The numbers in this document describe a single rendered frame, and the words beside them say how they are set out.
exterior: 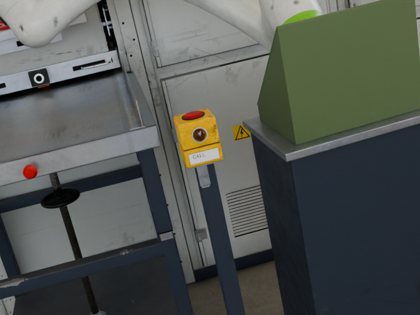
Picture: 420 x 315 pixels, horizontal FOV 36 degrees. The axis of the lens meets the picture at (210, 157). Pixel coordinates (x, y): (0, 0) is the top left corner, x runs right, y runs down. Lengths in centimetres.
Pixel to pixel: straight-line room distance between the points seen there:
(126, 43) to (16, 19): 54
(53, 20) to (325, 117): 74
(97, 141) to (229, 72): 81
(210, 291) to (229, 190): 38
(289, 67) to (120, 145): 44
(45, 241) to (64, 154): 87
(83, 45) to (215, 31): 44
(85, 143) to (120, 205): 82
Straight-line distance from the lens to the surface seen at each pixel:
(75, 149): 155
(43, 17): 174
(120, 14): 218
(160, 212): 164
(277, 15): 163
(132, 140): 155
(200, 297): 241
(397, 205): 166
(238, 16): 185
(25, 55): 224
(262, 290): 238
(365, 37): 153
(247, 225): 243
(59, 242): 239
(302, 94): 148
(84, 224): 236
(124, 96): 187
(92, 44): 223
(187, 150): 133
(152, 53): 218
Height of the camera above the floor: 128
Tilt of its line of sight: 20 degrees down
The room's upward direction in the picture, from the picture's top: 12 degrees counter-clockwise
